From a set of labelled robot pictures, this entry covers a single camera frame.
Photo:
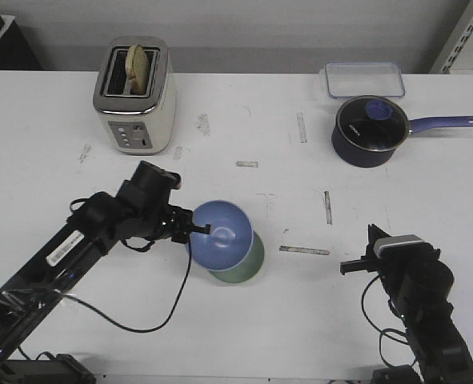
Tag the bread slice in toaster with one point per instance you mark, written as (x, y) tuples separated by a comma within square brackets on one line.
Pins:
[(137, 67)]

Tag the black box in background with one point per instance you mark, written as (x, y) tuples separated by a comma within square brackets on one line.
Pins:
[(15, 51)]

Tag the white perforated shelf rail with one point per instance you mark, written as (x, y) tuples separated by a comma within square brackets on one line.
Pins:
[(456, 55)]

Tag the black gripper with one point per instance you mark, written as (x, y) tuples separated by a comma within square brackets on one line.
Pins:
[(148, 213), (414, 261)]

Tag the clear plastic food container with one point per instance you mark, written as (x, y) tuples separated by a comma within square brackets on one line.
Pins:
[(350, 79)]

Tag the blue bowl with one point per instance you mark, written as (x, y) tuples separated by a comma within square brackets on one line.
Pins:
[(230, 239)]

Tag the glass pot lid blue knob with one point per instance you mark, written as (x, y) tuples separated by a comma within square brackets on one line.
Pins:
[(371, 123)]

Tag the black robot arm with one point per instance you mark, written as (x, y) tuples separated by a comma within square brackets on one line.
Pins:
[(417, 284), (36, 289)]

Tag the dark blue saucepan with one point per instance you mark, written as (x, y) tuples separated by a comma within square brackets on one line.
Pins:
[(369, 159)]

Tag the cream two-slot toaster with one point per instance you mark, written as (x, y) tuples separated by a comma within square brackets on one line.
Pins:
[(136, 124)]

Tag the green bowl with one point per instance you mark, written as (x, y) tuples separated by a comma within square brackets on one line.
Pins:
[(247, 268)]

